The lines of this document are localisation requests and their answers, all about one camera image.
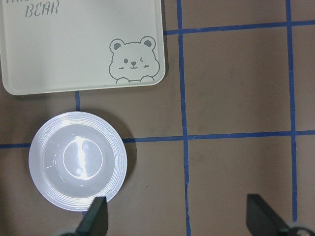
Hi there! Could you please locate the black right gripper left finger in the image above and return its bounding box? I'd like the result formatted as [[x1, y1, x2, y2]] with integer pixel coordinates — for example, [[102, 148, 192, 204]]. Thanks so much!
[[75, 197, 108, 236]]

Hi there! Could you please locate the white round plate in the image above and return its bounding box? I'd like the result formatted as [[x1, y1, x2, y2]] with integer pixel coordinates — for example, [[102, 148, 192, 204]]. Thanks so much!
[[29, 112, 127, 212]]

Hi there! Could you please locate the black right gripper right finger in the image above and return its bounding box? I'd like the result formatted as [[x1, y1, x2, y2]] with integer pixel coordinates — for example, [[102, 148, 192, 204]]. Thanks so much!
[[246, 194, 290, 236]]

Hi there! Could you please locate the cream bear tray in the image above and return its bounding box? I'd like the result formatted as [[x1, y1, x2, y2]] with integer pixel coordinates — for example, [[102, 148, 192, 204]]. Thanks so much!
[[0, 0, 166, 95]]

